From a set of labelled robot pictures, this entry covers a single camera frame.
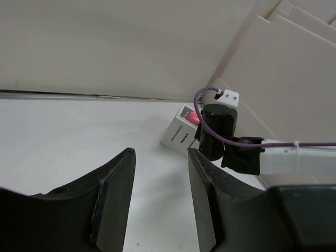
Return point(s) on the white two-slot pen holder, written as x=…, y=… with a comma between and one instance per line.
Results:
x=180, y=134

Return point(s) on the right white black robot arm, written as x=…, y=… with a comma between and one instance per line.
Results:
x=254, y=155

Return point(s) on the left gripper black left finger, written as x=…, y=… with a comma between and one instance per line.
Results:
x=87, y=214

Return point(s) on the aluminium rail back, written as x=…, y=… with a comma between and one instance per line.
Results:
x=37, y=95

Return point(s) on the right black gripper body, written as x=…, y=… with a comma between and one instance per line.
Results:
x=222, y=120

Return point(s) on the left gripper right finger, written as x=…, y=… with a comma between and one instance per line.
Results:
x=234, y=216

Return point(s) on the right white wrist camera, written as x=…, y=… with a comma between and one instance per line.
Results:
x=228, y=98

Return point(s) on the pink eraser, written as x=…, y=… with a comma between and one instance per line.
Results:
x=193, y=118

